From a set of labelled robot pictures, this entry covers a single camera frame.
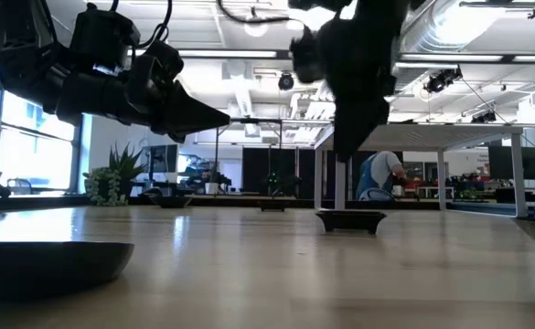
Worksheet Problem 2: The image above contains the black square mini plate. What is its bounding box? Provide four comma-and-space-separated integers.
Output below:
257, 199, 292, 213
315, 209, 388, 236

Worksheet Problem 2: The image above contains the black teardrop mini plate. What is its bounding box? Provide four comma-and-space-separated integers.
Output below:
0, 240, 136, 301

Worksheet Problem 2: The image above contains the black ceiling spotlight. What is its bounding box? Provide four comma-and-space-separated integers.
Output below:
470, 111, 498, 124
424, 67, 464, 95

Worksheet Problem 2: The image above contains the black ceiling dome camera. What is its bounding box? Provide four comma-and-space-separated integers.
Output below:
277, 71, 295, 91

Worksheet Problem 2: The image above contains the black gantry frame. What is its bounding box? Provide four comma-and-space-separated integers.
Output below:
212, 117, 284, 197

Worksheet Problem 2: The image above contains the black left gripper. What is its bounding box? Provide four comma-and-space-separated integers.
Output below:
56, 40, 230, 143

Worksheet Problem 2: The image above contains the white ring light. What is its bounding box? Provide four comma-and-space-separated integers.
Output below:
242, 17, 269, 38

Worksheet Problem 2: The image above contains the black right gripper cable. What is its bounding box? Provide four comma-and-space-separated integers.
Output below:
215, 0, 307, 25

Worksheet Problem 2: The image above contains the black monitor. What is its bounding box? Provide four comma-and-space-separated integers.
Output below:
141, 143, 179, 174
487, 144, 535, 181

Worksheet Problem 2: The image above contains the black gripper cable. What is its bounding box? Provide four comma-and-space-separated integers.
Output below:
111, 0, 175, 49
215, 0, 307, 25

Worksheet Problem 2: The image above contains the small green potted plant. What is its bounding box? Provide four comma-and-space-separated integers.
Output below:
82, 143, 148, 207

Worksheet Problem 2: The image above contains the ceiling light strip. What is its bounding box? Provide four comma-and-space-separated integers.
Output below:
399, 53, 504, 63
177, 48, 291, 58

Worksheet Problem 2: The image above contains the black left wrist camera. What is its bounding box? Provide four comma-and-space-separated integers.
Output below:
69, 3, 141, 69

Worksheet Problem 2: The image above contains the black partition screen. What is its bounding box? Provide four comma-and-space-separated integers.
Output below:
241, 146, 316, 200

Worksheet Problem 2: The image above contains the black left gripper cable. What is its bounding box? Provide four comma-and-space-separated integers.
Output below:
111, 0, 175, 49

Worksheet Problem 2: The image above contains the person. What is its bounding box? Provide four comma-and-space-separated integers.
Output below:
356, 150, 408, 202
188, 168, 225, 196

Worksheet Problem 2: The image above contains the silver ventilation duct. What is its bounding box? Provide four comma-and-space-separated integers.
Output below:
394, 0, 478, 58

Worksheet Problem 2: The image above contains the grey office chair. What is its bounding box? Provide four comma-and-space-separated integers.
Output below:
5, 176, 34, 196

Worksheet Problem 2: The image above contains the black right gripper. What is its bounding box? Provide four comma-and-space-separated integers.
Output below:
289, 13, 399, 164

